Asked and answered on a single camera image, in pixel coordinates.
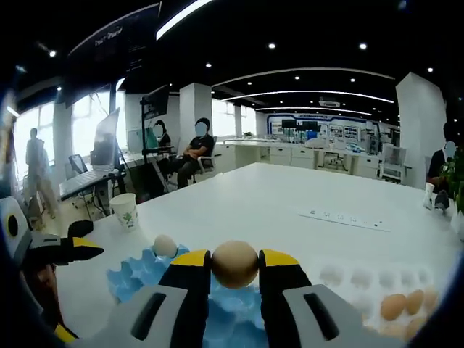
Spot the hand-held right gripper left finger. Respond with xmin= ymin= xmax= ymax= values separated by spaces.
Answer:
xmin=72 ymin=248 xmax=212 ymax=348

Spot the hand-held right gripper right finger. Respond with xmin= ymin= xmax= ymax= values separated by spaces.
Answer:
xmin=257 ymin=248 xmax=404 ymax=348

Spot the blue egg tray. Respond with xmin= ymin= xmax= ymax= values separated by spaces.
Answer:
xmin=107 ymin=243 xmax=269 ymax=348

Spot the brown chicken egg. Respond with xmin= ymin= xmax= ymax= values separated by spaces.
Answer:
xmin=154 ymin=234 xmax=178 ymax=258
xmin=211 ymin=240 xmax=261 ymax=290

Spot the cluster of brown eggs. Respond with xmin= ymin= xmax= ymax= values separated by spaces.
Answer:
xmin=379 ymin=288 xmax=440 ymax=340

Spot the white foam egg holder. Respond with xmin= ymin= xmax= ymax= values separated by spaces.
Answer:
xmin=315 ymin=259 xmax=447 ymax=341

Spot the person's left hand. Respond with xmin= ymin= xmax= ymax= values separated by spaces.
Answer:
xmin=21 ymin=263 xmax=61 ymax=327

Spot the black rounded object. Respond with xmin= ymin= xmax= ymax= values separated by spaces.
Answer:
xmin=68 ymin=220 xmax=94 ymax=240

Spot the grey side desk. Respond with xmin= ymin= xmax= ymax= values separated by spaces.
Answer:
xmin=59 ymin=168 xmax=127 ymax=218

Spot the white paper cup green print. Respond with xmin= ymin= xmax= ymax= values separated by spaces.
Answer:
xmin=109 ymin=193 xmax=141 ymax=232

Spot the black mesh office chair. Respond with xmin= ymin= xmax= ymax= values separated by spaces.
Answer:
xmin=68 ymin=154 xmax=88 ymax=175

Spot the white power strip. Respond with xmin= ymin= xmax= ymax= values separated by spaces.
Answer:
xmin=299 ymin=206 xmax=392 ymax=232

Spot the computer monitor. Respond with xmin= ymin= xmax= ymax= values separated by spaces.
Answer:
xmin=90 ymin=107 xmax=121 ymax=168

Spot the white table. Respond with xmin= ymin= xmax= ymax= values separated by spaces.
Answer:
xmin=54 ymin=162 xmax=464 ymax=348

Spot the white cabinet row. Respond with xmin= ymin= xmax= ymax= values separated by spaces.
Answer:
xmin=217 ymin=139 xmax=399 ymax=179

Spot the black screen on stand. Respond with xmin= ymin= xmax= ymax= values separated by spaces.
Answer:
xmin=141 ymin=86 xmax=170 ymax=155

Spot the white mesh office chair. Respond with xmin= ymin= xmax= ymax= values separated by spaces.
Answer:
xmin=380 ymin=143 xmax=410 ymax=181

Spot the grey rounded object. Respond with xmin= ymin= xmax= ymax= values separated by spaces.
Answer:
xmin=434 ymin=190 xmax=450 ymax=212

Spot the white square pillar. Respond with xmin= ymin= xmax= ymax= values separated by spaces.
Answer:
xmin=394 ymin=71 xmax=449 ymax=189
xmin=179 ymin=82 xmax=213 ymax=146

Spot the green potted plant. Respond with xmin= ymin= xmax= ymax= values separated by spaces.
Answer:
xmin=440 ymin=144 xmax=464 ymax=215

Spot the blue framed display wall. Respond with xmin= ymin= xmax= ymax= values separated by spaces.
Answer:
xmin=266 ymin=112 xmax=381 ymax=145

